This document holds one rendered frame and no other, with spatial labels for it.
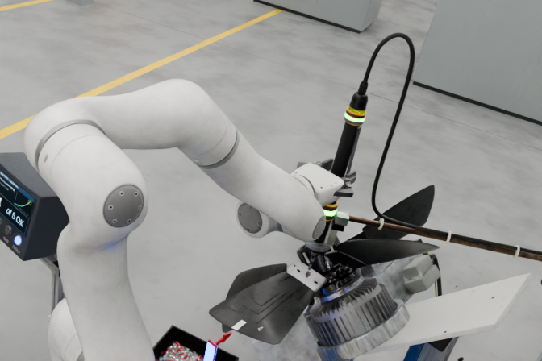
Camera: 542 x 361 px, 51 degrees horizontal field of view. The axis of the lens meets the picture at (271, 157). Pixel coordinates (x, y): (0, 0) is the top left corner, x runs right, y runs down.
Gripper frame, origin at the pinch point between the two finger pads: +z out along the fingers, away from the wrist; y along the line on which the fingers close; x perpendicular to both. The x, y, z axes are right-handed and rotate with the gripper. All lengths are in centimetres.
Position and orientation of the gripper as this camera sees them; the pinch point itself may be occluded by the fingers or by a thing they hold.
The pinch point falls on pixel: (338, 172)
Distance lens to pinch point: 132.6
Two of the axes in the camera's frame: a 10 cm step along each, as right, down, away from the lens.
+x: 2.0, -8.6, -4.7
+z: 6.2, -2.6, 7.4
